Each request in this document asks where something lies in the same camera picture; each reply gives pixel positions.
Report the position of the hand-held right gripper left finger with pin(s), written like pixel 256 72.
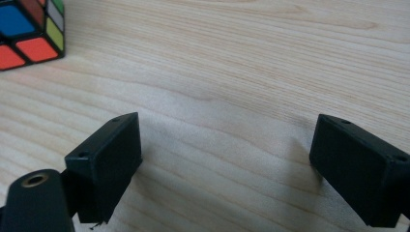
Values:
pixel 106 167

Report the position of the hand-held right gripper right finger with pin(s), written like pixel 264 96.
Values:
pixel 357 170

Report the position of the colourful puzzle cube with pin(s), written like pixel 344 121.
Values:
pixel 30 32

